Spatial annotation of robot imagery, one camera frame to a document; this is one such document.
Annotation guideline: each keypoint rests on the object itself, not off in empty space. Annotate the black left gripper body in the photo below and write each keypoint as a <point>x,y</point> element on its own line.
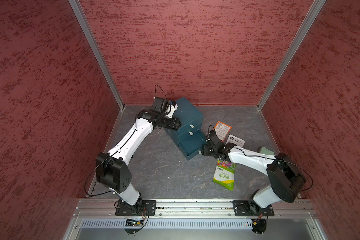
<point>169,123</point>

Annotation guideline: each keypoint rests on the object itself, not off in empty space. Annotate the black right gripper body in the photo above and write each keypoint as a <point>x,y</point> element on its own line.
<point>209,151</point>

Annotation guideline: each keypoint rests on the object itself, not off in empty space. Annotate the orange seed bag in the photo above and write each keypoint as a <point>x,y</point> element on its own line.
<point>222,130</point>

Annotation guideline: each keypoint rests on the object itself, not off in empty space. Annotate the teal drawer cabinet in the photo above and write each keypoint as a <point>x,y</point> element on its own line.
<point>188,114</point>

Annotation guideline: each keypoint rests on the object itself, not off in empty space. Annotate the green seed bag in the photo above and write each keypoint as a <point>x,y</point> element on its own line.
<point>225,174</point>

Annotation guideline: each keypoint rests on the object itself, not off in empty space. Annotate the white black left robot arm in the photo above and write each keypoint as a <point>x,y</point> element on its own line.
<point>112,168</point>

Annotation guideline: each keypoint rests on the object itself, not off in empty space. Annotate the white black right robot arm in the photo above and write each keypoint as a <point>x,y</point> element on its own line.
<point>286,179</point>

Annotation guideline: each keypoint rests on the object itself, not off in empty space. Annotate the green cream pencil sharpener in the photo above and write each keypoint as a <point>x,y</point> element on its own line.
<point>265,151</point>

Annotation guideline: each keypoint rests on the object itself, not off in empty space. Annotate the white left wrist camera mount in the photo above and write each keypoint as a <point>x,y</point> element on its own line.
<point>164,107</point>

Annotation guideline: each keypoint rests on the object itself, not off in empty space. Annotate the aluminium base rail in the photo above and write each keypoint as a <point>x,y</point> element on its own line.
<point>196,208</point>

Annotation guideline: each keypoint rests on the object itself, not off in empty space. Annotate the aluminium corner post left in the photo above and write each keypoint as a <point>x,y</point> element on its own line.
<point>83,22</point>

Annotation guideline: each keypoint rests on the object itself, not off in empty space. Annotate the aluminium corner post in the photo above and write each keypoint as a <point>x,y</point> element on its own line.
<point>83,22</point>
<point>309,19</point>

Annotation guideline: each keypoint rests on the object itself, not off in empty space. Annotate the aluminium corner post right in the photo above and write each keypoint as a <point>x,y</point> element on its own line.
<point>309,19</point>

